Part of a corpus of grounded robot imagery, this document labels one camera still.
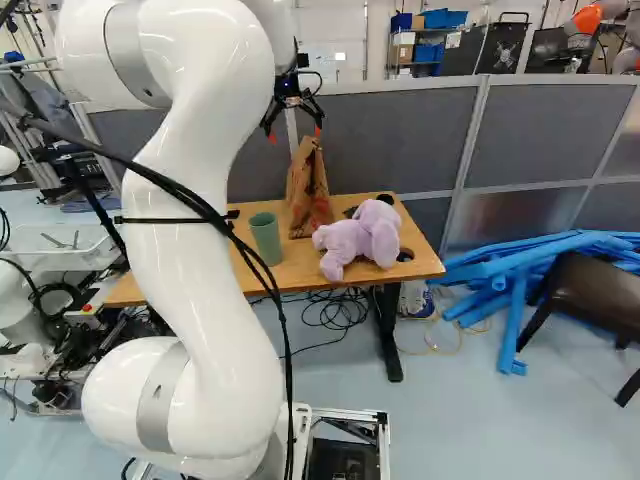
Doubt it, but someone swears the black floor cable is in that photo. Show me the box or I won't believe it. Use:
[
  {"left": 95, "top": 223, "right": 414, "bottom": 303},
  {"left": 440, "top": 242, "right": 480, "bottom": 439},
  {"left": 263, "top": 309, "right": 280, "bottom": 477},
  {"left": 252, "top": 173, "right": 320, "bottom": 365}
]
[{"left": 298, "top": 287, "right": 374, "bottom": 332}]

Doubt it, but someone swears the white robot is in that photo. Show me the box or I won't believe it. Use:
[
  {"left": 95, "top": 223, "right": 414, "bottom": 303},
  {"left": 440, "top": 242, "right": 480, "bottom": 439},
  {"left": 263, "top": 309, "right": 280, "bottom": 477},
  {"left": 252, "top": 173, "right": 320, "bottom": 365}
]
[{"left": 0, "top": 255, "right": 107, "bottom": 417}]

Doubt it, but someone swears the green plastic cup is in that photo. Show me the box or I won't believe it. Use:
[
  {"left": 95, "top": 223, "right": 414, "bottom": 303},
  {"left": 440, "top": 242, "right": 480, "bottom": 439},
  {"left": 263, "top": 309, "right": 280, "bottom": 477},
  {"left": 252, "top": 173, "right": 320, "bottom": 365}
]
[{"left": 248, "top": 211, "right": 285, "bottom": 268}]

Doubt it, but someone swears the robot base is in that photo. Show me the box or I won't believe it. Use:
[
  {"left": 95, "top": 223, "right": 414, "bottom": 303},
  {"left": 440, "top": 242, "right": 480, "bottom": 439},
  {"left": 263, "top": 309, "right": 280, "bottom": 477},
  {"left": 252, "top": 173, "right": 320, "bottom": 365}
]
[{"left": 122, "top": 402, "right": 392, "bottom": 480}]

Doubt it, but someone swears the grey office partition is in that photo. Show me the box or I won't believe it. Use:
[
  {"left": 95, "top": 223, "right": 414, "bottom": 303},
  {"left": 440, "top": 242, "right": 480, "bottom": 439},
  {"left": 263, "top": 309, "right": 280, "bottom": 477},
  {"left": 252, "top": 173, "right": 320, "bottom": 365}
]
[{"left": 85, "top": 73, "right": 640, "bottom": 254}]

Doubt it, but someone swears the brown paper bag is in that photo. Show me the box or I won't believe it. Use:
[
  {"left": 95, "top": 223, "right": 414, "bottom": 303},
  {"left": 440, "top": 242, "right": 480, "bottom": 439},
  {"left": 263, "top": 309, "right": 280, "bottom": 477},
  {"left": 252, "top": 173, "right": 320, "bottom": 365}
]
[{"left": 284, "top": 134, "right": 335, "bottom": 241}]

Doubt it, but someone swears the blue foam tube pile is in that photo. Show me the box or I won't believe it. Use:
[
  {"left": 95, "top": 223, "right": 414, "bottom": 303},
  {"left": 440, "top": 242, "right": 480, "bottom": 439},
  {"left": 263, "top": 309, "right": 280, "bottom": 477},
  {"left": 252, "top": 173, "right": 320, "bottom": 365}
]
[{"left": 427, "top": 228, "right": 640, "bottom": 377}]

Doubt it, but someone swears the yellow floor cable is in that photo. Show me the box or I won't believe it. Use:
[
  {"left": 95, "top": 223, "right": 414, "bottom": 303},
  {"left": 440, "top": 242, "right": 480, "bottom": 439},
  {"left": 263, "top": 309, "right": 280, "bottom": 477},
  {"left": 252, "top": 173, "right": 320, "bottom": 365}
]
[{"left": 423, "top": 313, "right": 495, "bottom": 357}]

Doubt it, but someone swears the purple plush toy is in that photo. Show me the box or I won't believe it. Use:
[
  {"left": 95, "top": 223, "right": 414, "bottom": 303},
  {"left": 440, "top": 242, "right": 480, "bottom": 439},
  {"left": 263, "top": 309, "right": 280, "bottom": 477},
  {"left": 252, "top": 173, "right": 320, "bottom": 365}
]
[{"left": 311, "top": 198, "right": 403, "bottom": 282}]

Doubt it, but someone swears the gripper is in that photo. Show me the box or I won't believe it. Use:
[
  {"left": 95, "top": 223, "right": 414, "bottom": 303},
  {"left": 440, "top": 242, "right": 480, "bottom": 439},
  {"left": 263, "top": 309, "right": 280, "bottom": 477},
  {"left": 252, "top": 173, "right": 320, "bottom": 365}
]
[{"left": 260, "top": 51, "right": 327, "bottom": 147}]

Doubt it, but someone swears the brown chair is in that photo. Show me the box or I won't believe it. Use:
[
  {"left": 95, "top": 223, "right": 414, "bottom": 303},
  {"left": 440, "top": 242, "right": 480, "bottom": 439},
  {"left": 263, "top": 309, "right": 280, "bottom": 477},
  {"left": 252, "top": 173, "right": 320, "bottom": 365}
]
[{"left": 514, "top": 250, "right": 640, "bottom": 409}]

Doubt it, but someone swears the wooden table with black legs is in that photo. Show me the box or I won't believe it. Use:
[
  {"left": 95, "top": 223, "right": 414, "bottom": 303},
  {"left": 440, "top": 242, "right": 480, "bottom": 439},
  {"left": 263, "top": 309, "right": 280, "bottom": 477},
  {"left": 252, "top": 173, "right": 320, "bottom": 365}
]
[{"left": 102, "top": 191, "right": 447, "bottom": 384}]

